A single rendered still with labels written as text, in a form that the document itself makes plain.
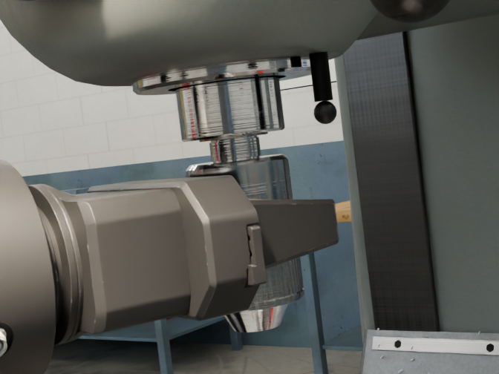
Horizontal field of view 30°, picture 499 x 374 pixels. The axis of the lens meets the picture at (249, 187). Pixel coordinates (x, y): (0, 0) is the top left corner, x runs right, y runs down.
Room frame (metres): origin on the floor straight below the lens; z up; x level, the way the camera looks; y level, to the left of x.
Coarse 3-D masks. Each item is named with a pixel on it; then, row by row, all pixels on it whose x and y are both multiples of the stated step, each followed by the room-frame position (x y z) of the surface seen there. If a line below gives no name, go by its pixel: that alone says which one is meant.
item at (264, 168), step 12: (264, 156) 0.43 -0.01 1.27; (276, 156) 0.41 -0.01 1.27; (192, 168) 0.41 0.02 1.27; (204, 168) 0.41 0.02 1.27; (216, 168) 0.40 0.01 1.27; (228, 168) 0.40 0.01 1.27; (240, 168) 0.40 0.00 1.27; (252, 168) 0.40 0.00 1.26; (264, 168) 0.41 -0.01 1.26; (276, 168) 0.41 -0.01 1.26; (288, 168) 0.42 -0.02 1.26; (240, 180) 0.40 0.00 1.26; (252, 180) 0.40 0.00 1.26
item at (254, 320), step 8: (240, 312) 0.41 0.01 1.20; (248, 312) 0.41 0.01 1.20; (256, 312) 0.41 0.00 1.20; (264, 312) 0.41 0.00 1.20; (272, 312) 0.41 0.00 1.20; (280, 312) 0.42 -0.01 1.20; (232, 320) 0.42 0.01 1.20; (240, 320) 0.41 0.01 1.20; (248, 320) 0.41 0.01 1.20; (256, 320) 0.41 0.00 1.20; (264, 320) 0.41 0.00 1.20; (272, 320) 0.41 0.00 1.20; (280, 320) 0.42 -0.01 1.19; (232, 328) 0.42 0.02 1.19; (240, 328) 0.42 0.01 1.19; (248, 328) 0.41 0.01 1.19; (256, 328) 0.41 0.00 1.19; (264, 328) 0.41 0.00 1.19; (272, 328) 0.42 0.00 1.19
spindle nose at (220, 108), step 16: (224, 80) 0.40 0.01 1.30; (240, 80) 0.40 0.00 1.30; (256, 80) 0.41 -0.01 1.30; (272, 80) 0.41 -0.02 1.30; (176, 96) 0.42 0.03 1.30; (192, 96) 0.41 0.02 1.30; (208, 96) 0.40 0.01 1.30; (224, 96) 0.40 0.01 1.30; (240, 96) 0.40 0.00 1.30; (256, 96) 0.41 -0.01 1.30; (272, 96) 0.41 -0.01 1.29; (192, 112) 0.41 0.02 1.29; (208, 112) 0.40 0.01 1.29; (224, 112) 0.40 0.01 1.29; (240, 112) 0.40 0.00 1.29; (256, 112) 0.40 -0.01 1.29; (272, 112) 0.41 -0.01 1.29; (192, 128) 0.41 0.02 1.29; (208, 128) 0.40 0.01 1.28; (224, 128) 0.40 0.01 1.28; (240, 128) 0.40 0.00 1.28; (256, 128) 0.40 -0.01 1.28; (272, 128) 0.41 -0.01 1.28
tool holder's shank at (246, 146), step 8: (232, 136) 0.41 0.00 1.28; (240, 136) 0.41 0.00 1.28; (248, 136) 0.41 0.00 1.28; (256, 136) 0.42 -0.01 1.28; (216, 144) 0.42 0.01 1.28; (224, 144) 0.41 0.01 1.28; (232, 144) 0.41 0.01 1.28; (240, 144) 0.41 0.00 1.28; (248, 144) 0.42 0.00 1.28; (256, 144) 0.42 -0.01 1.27; (216, 152) 0.42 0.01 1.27; (224, 152) 0.42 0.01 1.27; (232, 152) 0.41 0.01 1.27; (240, 152) 0.41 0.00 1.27; (248, 152) 0.42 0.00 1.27; (256, 152) 0.42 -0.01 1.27; (216, 160) 0.42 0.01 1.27; (224, 160) 0.42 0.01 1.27; (232, 160) 0.42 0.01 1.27
